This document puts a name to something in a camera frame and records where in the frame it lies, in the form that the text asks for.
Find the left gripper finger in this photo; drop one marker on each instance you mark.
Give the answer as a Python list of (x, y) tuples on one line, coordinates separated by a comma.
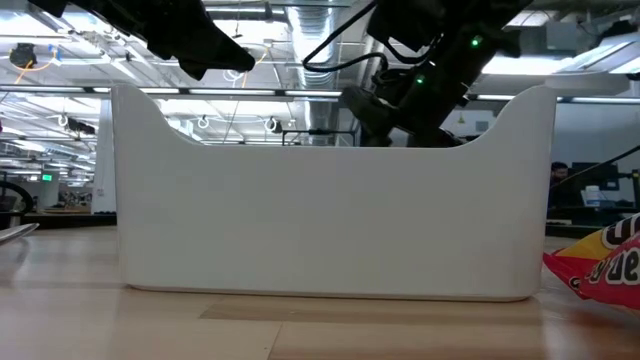
[(210, 71), (220, 50)]

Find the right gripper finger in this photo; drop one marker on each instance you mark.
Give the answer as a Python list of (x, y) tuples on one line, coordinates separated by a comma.
[(372, 115), (447, 140)]

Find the white plastic bin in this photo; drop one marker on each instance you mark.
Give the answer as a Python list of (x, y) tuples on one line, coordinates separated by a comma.
[(330, 225)]

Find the red yellow ramen packet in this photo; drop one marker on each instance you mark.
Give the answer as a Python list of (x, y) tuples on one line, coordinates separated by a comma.
[(610, 275)]

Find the silver metal spoon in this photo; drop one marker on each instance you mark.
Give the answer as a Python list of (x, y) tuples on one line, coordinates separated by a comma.
[(17, 232)]

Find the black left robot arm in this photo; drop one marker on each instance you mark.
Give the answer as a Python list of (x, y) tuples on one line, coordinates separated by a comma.
[(75, 6)]

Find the horizontal LED light bar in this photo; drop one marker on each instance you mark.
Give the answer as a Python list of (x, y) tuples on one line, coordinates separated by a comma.
[(225, 91)]

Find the person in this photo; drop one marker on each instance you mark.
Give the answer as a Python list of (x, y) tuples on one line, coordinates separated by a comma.
[(562, 187)]

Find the black ceiling device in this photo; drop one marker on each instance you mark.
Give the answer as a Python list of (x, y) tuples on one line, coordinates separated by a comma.
[(80, 126)]

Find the black desk monitor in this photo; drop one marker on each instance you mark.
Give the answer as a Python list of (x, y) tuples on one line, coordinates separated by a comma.
[(595, 175)]

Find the long office desk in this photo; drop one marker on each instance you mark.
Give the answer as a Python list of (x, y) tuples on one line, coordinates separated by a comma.
[(590, 215)]

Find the green exit sign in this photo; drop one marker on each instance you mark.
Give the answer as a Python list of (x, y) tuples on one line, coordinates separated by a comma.
[(46, 177)]

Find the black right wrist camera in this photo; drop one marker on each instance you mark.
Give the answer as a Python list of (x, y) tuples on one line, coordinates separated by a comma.
[(405, 22)]

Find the ribbed silver ventilation duct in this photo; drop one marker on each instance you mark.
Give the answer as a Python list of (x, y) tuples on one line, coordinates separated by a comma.
[(315, 40)]

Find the black aluminium table frame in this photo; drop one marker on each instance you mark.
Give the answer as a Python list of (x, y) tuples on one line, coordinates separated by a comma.
[(70, 221)]

